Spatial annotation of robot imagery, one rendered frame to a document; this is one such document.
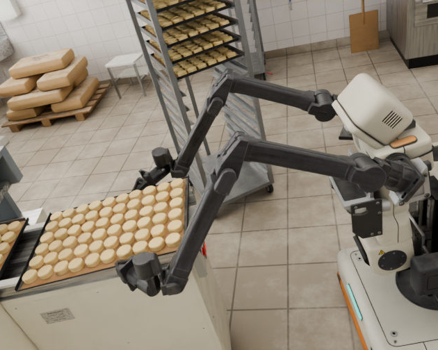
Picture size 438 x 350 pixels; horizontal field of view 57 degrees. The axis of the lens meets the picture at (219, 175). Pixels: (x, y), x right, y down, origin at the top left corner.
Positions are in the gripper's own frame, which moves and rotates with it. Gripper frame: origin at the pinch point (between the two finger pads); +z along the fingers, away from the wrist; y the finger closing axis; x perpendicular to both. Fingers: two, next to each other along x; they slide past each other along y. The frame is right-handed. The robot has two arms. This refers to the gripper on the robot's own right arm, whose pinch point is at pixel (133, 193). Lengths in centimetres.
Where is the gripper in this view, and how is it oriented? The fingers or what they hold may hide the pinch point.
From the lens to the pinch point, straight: 166.3
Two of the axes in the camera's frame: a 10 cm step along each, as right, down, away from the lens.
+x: 7.1, 2.3, -6.7
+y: -2.7, -7.8, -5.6
